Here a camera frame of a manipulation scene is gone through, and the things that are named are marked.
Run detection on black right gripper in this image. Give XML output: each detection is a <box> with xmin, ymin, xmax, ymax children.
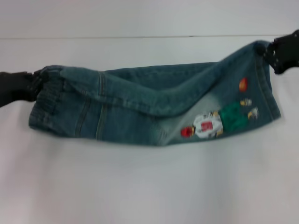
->
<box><xmin>256</xmin><ymin>29</ymin><xmax>299</xmax><ymax>76</ymax></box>

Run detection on blue denim shorts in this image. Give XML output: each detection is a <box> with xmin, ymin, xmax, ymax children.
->
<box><xmin>28</xmin><ymin>41</ymin><xmax>282</xmax><ymax>147</ymax></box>

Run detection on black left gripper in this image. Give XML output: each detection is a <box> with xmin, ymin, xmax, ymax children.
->
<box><xmin>0</xmin><ymin>68</ymin><xmax>50</xmax><ymax>109</ymax></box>

